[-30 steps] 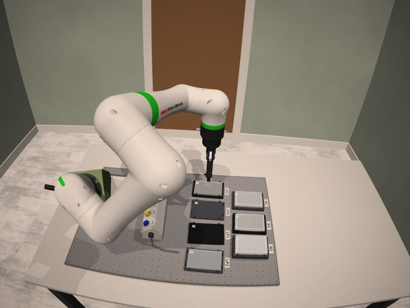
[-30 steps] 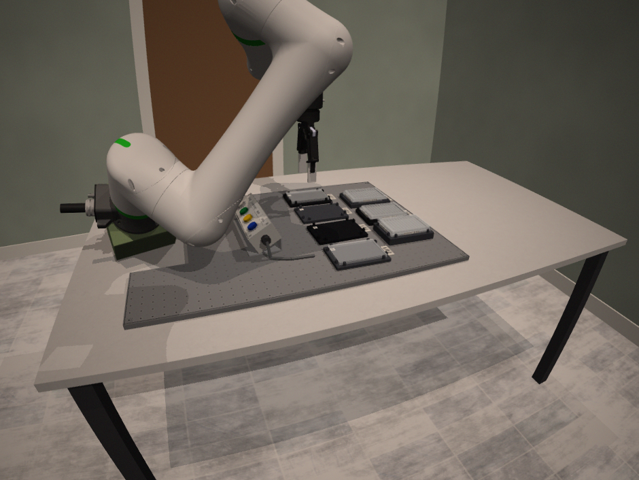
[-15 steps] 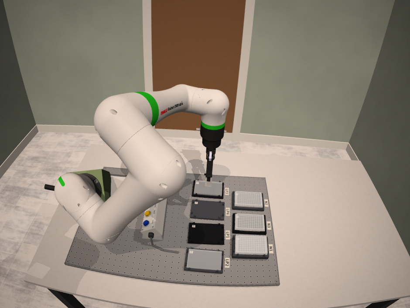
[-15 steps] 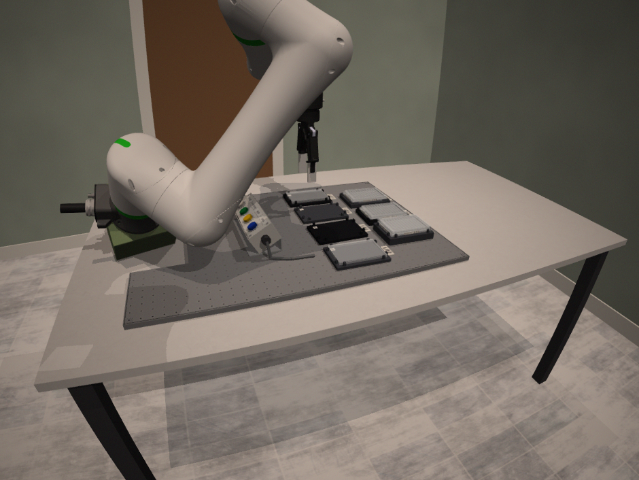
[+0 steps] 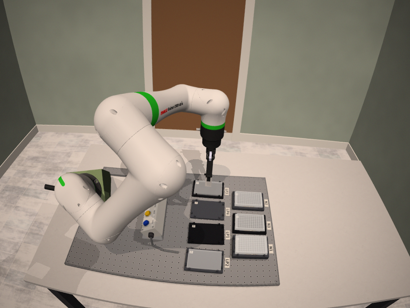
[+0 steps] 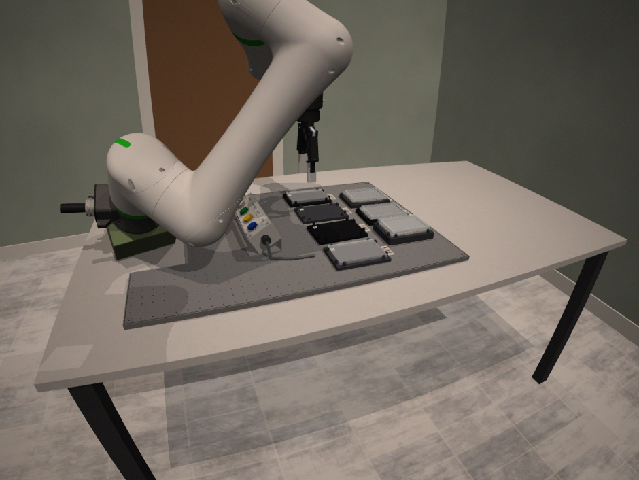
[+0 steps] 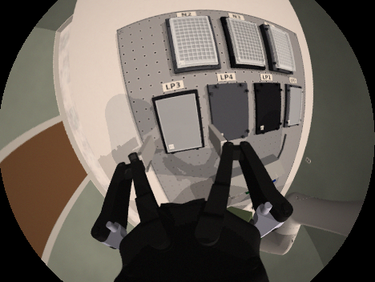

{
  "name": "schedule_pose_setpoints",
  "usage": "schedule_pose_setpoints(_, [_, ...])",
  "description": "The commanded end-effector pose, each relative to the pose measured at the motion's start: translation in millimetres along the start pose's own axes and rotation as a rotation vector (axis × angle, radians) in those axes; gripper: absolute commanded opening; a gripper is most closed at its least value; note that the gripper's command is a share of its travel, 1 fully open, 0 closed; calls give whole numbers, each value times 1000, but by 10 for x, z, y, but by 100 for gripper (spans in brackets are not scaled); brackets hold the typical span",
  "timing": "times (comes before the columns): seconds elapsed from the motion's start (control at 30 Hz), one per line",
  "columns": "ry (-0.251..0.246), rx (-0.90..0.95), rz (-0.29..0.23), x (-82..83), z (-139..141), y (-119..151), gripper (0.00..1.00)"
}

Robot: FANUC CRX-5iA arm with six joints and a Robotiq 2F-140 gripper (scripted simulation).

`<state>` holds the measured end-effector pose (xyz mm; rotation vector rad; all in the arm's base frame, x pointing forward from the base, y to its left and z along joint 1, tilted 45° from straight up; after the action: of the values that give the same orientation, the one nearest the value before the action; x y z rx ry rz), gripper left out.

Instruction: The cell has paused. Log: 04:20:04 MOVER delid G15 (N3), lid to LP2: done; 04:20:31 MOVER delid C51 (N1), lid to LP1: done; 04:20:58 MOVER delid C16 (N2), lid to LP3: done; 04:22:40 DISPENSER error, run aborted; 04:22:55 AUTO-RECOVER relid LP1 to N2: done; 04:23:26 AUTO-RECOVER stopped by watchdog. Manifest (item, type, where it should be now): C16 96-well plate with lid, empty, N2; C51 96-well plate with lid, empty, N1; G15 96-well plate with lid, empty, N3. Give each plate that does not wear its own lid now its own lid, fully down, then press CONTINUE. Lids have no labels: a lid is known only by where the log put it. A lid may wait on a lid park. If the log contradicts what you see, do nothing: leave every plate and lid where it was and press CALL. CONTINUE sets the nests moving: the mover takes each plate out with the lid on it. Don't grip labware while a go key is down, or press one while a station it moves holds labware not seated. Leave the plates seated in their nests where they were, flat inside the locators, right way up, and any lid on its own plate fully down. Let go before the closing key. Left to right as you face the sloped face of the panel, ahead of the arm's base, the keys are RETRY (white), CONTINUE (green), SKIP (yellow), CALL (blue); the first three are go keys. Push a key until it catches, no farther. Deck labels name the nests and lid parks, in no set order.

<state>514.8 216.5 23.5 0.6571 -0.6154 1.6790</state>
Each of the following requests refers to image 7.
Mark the grey push-button control panel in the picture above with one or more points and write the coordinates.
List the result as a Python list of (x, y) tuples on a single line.
[(271, 163)]

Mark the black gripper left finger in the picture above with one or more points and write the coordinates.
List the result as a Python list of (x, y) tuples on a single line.
[(111, 226)]

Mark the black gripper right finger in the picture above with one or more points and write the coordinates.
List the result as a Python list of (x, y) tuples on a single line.
[(271, 208)]

